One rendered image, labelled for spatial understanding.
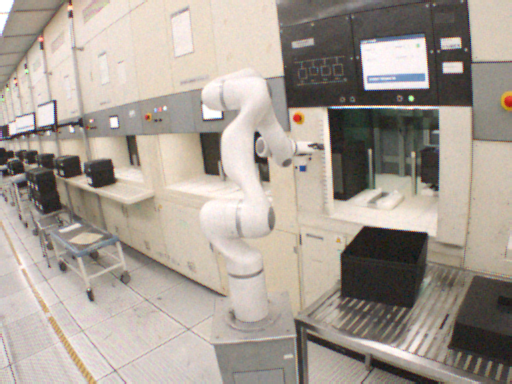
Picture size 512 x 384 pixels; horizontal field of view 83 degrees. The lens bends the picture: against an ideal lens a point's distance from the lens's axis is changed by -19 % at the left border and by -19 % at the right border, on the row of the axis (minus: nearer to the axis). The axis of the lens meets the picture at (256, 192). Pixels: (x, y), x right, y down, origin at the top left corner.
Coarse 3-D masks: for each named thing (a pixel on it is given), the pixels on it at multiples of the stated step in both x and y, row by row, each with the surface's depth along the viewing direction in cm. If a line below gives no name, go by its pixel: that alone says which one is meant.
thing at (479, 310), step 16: (480, 288) 94; (496, 288) 92; (464, 304) 89; (480, 304) 87; (496, 304) 85; (464, 320) 82; (480, 320) 80; (496, 320) 78; (464, 336) 81; (480, 336) 78; (496, 336) 75; (464, 352) 82; (480, 352) 79; (496, 352) 75
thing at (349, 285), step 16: (352, 240) 127; (368, 240) 139; (384, 240) 135; (400, 240) 131; (416, 240) 127; (352, 256) 115; (368, 256) 141; (384, 256) 137; (400, 256) 132; (416, 256) 128; (352, 272) 116; (368, 272) 113; (384, 272) 109; (400, 272) 106; (416, 272) 103; (352, 288) 118; (368, 288) 114; (384, 288) 111; (400, 288) 107; (416, 288) 108; (400, 304) 109
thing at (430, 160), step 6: (432, 132) 176; (438, 132) 174; (426, 144) 184; (420, 150) 179; (426, 150) 184; (432, 150) 190; (426, 156) 176; (432, 156) 173; (438, 156) 171; (426, 162) 177; (432, 162) 174; (438, 162) 172; (426, 168) 178; (432, 168) 175; (438, 168) 172; (426, 174) 179; (432, 174) 176; (438, 174) 173; (426, 180) 179; (432, 180) 177; (438, 180) 174; (432, 186) 182
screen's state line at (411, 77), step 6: (366, 78) 136; (372, 78) 134; (378, 78) 132; (384, 78) 130; (390, 78) 128; (396, 78) 127; (402, 78) 125; (408, 78) 123; (414, 78) 121; (420, 78) 120
